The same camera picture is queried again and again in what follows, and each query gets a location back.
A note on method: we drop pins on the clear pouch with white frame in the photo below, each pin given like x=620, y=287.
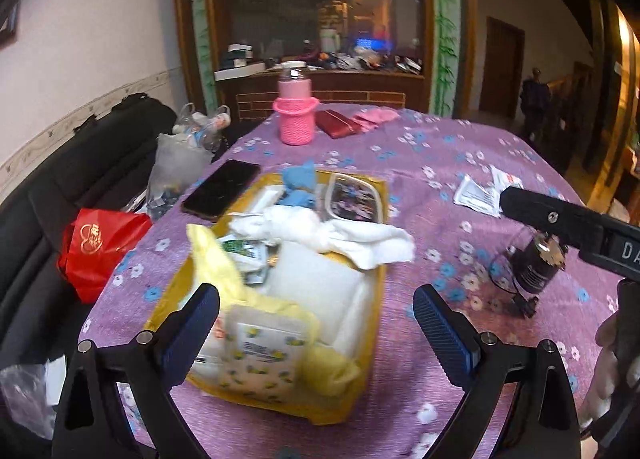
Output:
x=350, y=199

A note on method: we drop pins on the white paper sachet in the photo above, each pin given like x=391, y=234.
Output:
x=477, y=196
x=505, y=176

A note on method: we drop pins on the clear plastic bag with items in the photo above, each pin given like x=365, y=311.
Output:
x=175, y=159

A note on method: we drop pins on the person's right hand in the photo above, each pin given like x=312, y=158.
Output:
x=605, y=374

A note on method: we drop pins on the black smartphone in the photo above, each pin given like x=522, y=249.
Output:
x=220, y=189

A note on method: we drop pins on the white foam sponge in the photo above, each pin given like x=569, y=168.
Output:
x=315, y=284

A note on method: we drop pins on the pink cloth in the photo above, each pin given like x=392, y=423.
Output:
x=375, y=116

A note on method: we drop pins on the yellow bag with tissue pack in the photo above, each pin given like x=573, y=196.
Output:
x=220, y=259

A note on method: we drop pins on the crumpled clear plastic bag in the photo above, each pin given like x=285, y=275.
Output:
x=25, y=389

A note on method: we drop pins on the wooden counter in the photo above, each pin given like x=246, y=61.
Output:
x=350, y=89

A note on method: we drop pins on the lemon print tissue packet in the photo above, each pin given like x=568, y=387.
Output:
x=260, y=354

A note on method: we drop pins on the white towel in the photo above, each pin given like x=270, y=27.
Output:
x=310, y=229

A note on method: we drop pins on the white box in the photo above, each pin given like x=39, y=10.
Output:
x=240, y=70

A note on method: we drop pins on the red shopping bag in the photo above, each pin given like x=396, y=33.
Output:
x=100, y=249

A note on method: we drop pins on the black cylindrical motor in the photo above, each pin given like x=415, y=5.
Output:
x=530, y=264

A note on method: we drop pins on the green printed tissue packet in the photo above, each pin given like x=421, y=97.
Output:
x=245, y=249

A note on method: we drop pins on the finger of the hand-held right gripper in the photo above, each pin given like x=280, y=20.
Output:
x=545, y=214

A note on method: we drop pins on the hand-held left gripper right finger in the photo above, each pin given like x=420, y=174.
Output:
x=445, y=334

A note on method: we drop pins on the blue cloth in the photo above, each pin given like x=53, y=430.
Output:
x=300, y=179

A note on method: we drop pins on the brown wooden door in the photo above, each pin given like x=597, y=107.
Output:
x=500, y=64

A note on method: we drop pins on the bottle in pink knitted sleeve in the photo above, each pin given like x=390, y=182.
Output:
x=297, y=114

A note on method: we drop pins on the black sofa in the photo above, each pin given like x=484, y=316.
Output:
x=50, y=179

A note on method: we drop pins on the yellow rimmed tray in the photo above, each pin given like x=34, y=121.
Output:
x=310, y=409

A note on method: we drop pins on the red wallet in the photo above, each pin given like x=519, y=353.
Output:
x=337, y=123

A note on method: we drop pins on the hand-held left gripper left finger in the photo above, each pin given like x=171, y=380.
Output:
x=190, y=334

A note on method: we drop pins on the purple floral tablecloth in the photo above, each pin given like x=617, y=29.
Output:
x=425, y=149

